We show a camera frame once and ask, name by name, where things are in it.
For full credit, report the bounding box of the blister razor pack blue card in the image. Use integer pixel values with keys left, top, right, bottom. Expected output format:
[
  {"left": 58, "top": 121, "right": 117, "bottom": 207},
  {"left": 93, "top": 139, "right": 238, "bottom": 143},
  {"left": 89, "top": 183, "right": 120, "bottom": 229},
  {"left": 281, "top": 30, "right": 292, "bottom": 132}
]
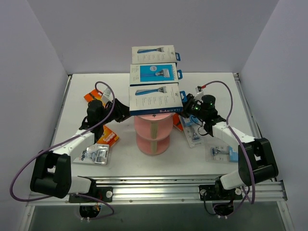
[{"left": 205, "top": 145, "right": 238, "bottom": 163}]

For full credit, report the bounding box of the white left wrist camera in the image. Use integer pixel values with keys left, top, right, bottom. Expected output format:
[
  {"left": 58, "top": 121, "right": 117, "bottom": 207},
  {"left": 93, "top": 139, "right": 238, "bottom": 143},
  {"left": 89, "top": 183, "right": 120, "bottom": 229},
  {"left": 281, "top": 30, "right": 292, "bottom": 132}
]
[{"left": 101, "top": 88, "right": 113, "bottom": 103}]

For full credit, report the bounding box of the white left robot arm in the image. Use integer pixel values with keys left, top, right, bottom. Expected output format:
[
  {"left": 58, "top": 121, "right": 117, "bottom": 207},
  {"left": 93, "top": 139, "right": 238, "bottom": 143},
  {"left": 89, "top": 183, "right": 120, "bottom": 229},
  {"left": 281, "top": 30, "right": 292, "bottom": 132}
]
[{"left": 30, "top": 99, "right": 130, "bottom": 202}]

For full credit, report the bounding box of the clear blister razor pack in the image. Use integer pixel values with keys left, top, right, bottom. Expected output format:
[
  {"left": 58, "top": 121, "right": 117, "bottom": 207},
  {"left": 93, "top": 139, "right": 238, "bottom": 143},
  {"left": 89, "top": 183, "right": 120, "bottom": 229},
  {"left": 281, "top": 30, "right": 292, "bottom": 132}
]
[{"left": 179, "top": 116, "right": 204, "bottom": 148}]

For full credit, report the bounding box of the white Gillette blister pack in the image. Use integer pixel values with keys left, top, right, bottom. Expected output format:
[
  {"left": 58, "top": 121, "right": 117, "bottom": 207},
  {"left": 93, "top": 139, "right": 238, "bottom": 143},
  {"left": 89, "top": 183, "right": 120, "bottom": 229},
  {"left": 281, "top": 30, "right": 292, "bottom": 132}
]
[{"left": 73, "top": 144, "right": 110, "bottom": 165}]

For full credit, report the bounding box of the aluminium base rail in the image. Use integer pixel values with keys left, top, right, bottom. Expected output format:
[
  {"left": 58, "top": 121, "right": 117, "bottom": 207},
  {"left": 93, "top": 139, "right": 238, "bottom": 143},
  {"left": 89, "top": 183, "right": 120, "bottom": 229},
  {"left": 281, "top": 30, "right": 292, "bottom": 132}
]
[{"left": 28, "top": 175, "right": 287, "bottom": 205}]

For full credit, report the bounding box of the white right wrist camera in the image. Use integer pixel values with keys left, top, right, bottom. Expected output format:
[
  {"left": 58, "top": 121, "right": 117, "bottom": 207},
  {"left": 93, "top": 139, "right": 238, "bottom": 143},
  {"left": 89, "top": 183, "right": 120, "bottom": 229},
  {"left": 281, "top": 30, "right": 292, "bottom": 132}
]
[{"left": 194, "top": 86, "right": 204, "bottom": 100}]

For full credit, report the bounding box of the orange Gillette Fusion box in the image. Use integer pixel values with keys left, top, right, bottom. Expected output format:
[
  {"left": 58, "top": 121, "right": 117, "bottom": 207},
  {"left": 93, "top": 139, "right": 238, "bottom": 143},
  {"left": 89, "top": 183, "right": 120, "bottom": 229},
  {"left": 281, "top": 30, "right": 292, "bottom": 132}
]
[{"left": 97, "top": 125, "right": 119, "bottom": 147}]

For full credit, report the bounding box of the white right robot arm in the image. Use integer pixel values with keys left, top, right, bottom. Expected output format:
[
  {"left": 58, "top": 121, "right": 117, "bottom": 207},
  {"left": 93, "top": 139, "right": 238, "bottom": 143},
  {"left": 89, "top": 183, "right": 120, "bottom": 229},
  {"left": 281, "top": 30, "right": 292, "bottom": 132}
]
[{"left": 180, "top": 94, "right": 279, "bottom": 203}]

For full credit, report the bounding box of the pink three-tier wooden shelf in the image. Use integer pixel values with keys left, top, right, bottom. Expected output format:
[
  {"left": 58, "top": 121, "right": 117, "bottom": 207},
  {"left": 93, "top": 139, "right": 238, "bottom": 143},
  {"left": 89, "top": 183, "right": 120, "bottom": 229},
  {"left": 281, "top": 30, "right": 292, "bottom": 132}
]
[{"left": 134, "top": 113, "right": 173, "bottom": 155}]

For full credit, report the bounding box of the blue Harry's razor box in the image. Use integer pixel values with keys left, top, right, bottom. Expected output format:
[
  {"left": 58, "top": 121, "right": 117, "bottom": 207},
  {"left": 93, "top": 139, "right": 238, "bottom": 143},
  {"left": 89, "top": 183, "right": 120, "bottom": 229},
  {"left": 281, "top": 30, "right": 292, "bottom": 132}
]
[
  {"left": 129, "top": 63, "right": 183, "bottom": 86},
  {"left": 132, "top": 45, "right": 181, "bottom": 64}
]

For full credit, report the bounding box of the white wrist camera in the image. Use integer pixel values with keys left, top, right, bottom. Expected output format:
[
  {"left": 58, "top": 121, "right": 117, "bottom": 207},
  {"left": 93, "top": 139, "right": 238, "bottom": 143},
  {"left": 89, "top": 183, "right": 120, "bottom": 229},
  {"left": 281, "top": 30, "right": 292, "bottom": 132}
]
[
  {"left": 194, "top": 86, "right": 204, "bottom": 100},
  {"left": 101, "top": 88, "right": 113, "bottom": 103}
]

